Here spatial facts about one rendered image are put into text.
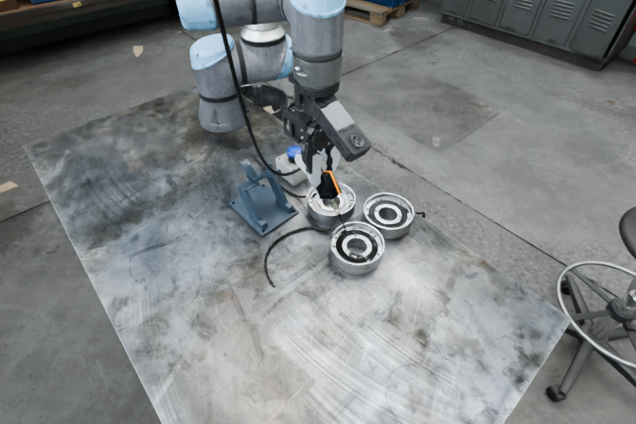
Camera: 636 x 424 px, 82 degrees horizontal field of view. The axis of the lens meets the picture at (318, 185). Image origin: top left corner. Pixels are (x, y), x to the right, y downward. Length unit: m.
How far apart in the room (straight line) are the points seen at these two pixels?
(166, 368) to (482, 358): 0.50
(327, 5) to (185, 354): 0.56
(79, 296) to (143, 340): 1.20
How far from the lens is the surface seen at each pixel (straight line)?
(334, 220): 0.77
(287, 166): 0.87
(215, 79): 1.03
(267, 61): 1.03
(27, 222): 2.37
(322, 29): 0.53
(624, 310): 1.59
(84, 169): 1.10
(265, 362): 0.65
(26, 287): 2.07
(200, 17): 0.60
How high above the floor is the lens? 1.40
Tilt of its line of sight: 43 degrees down
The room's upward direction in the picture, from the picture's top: straight up
